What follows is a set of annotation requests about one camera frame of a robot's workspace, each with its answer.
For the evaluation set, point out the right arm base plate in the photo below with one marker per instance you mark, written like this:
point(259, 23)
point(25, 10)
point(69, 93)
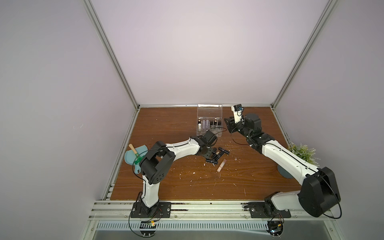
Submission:
point(265, 210)

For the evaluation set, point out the pink lipstick tube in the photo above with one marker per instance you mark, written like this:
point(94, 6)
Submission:
point(221, 165)

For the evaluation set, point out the clear acrylic lipstick organizer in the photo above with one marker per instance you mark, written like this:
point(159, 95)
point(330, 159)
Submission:
point(210, 118)

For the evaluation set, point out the right controller board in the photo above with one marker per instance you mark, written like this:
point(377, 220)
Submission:
point(275, 228)

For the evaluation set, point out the teal dustpan tray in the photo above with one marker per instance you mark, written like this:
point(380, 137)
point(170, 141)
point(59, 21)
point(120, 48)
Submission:
point(142, 150)

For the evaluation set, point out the green artificial plant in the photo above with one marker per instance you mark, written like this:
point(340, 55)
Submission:
point(305, 153)

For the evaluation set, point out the aluminium front rail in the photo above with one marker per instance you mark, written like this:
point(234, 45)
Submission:
point(210, 210)

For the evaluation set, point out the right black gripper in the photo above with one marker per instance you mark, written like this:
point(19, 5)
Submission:
point(231, 124)

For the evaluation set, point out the left controller board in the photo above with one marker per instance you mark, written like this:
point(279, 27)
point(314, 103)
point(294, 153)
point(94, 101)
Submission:
point(148, 229)

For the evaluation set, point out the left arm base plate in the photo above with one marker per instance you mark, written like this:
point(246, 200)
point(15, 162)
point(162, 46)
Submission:
point(151, 209)

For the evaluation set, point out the controller board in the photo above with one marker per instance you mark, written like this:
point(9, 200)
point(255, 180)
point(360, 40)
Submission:
point(275, 228)
point(148, 229)

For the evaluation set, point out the green rake wooden handle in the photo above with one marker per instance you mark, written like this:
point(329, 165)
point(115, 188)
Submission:
point(133, 156)

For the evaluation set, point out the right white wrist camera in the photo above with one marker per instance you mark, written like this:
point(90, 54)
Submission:
point(238, 112)

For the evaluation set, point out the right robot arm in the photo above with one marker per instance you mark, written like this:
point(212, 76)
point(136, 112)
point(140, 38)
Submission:
point(319, 190)

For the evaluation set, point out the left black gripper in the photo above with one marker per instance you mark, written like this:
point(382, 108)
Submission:
point(208, 155)

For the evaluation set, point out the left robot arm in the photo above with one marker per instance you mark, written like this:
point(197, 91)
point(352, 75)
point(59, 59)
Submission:
point(157, 162)

